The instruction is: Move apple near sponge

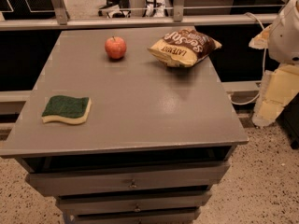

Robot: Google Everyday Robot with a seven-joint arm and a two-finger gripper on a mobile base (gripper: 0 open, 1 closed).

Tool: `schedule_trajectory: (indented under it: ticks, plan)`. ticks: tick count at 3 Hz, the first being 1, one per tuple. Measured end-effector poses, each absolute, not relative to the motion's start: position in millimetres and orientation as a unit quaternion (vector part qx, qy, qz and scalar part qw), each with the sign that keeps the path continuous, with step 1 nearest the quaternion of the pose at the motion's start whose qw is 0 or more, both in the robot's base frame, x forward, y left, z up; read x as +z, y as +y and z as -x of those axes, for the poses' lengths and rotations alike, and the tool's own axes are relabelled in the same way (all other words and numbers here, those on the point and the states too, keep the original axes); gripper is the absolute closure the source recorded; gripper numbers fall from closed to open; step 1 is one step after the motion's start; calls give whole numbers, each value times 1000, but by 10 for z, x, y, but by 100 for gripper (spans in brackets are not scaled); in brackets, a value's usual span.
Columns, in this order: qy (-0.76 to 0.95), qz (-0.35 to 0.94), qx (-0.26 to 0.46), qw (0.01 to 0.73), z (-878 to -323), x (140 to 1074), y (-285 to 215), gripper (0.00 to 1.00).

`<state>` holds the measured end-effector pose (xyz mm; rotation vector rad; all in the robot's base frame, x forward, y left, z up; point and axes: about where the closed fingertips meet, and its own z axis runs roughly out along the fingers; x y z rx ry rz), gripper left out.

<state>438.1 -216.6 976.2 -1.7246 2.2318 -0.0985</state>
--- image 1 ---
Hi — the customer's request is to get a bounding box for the grey metal railing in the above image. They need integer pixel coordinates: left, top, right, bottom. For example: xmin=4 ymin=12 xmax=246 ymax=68
xmin=1 ymin=0 xmax=290 ymax=31

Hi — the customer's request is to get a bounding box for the middle grey drawer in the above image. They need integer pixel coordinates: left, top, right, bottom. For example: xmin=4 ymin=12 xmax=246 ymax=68
xmin=57 ymin=190 xmax=211 ymax=215

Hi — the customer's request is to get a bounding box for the green and yellow sponge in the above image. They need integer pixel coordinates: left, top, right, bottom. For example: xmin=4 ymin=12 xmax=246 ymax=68
xmin=41 ymin=95 xmax=92 ymax=125

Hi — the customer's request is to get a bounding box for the grey drawer cabinet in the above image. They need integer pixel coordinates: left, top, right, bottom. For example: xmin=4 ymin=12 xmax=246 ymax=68
xmin=0 ymin=26 xmax=249 ymax=224

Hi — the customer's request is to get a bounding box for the grey drawer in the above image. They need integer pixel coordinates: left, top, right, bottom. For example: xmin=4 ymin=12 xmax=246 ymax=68
xmin=26 ymin=161 xmax=230 ymax=196
xmin=64 ymin=207 xmax=200 ymax=224
xmin=57 ymin=190 xmax=211 ymax=215

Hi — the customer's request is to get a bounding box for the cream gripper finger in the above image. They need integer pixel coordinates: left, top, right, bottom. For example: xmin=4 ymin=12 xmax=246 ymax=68
xmin=249 ymin=25 xmax=271 ymax=49
xmin=252 ymin=64 xmax=299 ymax=127

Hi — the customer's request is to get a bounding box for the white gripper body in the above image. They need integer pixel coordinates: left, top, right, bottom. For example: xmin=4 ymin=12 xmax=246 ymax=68
xmin=268 ymin=0 xmax=299 ymax=64

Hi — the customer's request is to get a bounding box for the white cable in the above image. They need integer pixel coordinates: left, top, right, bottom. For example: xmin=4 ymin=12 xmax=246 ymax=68
xmin=229 ymin=11 xmax=268 ymax=106

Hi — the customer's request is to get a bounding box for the top grey drawer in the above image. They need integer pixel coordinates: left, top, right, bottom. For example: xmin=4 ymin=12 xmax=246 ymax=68
xmin=26 ymin=161 xmax=230 ymax=196

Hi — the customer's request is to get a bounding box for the red apple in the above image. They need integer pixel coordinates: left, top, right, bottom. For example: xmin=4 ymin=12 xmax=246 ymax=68
xmin=105 ymin=36 xmax=127 ymax=60

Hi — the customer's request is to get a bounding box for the bottom grey drawer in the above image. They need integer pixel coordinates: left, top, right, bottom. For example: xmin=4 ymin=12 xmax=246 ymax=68
xmin=64 ymin=207 xmax=200 ymax=224

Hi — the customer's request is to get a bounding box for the brown yellow chip bag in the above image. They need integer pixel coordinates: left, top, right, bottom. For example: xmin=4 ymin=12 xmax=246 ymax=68
xmin=148 ymin=28 xmax=221 ymax=68

